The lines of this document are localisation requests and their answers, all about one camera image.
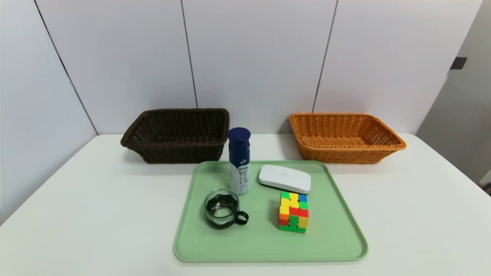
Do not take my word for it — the orange wicker basket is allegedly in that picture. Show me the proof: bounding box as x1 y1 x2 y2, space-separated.
289 112 407 164

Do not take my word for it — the glass cup with black handle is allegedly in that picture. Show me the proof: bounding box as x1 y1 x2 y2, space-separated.
204 188 249 229

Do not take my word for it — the colourful puzzle cube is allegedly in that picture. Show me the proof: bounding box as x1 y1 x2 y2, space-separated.
278 191 310 234

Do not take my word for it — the dark brown wicker basket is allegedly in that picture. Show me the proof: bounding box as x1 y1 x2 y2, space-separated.
120 108 230 164

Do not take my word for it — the white rounded case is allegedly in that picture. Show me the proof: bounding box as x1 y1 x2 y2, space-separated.
259 164 311 195

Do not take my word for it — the white bottle with blue cap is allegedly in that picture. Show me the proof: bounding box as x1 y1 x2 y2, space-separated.
227 127 251 196

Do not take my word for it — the light green plastic tray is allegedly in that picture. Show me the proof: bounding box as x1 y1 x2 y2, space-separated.
173 160 369 263

